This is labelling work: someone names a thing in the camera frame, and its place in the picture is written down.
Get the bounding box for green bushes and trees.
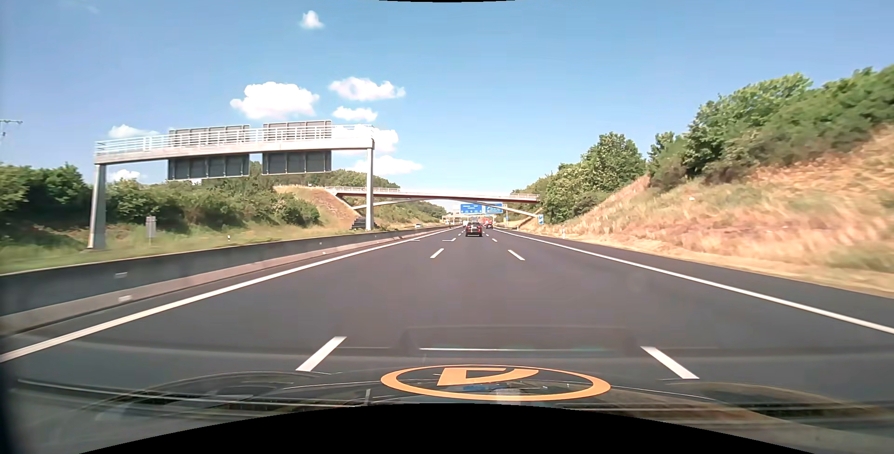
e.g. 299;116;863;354
0;163;448;231

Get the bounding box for grey overhead sign gantry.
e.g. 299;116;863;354
87;121;376;250

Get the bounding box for dark grey asphalt road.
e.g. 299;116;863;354
0;225;894;406

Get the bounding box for row of green trees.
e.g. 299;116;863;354
513;65;894;224

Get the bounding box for car's own bonnet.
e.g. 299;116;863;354
0;365;894;454

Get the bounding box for concrete road bridge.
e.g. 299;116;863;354
325;186;541;220

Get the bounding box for grass verge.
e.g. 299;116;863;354
0;220;371;275

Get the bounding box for dry grass bank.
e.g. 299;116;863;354
518;126;894;294

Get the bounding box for grey concrete median barrier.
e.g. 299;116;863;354
0;225;455;335

